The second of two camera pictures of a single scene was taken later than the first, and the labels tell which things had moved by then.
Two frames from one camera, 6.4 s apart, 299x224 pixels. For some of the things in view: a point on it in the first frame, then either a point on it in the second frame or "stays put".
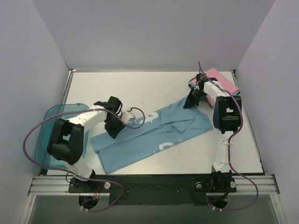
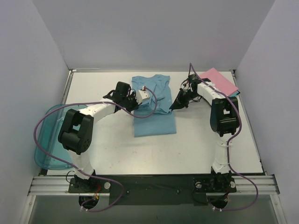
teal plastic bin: (46, 129) stays put
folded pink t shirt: (213, 73) stays put
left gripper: (112, 126) → (131, 102)
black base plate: (155, 190) stays put
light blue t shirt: (150, 135) → (162, 121)
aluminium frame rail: (60, 186) stays put
